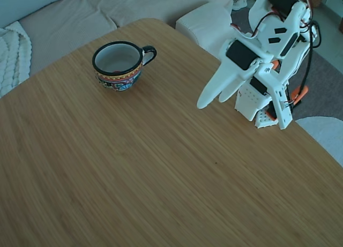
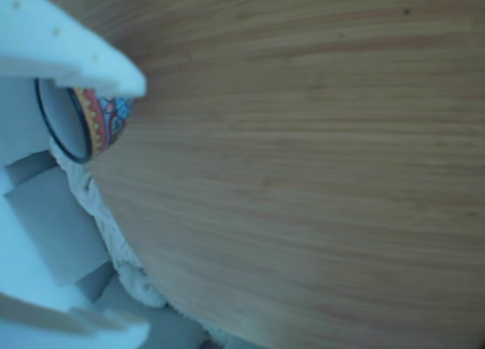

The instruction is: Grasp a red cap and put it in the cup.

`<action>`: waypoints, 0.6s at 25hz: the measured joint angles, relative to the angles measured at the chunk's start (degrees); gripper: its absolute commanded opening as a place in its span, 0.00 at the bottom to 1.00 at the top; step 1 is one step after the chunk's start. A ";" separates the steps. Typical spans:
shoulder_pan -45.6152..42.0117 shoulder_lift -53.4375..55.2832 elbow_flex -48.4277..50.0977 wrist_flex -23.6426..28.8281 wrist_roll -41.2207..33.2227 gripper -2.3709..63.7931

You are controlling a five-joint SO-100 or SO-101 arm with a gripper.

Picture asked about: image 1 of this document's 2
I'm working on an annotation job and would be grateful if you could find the colourful patterned ceramic cup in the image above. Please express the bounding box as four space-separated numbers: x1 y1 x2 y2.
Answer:
92 40 158 92

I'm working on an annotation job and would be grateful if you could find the white cushioned ottoman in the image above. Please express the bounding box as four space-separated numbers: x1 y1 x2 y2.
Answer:
175 3 254 63

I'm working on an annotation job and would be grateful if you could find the white sneaker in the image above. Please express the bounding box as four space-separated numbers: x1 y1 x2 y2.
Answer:
232 0 249 11

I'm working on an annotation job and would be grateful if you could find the grey rug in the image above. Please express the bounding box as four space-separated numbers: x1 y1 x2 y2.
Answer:
230 7 343 122

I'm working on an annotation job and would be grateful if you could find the white round seat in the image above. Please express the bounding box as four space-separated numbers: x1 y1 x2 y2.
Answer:
294 115 343 167

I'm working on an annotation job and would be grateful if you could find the beige sofa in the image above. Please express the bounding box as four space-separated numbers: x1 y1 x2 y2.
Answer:
0 0 234 76

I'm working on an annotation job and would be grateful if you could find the white knitted blanket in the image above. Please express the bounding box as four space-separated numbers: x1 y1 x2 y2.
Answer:
0 20 33 98

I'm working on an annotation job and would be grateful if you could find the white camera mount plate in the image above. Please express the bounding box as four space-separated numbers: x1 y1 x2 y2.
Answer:
257 64 293 131

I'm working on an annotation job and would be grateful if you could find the black cable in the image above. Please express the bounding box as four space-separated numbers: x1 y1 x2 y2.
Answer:
284 20 322 108

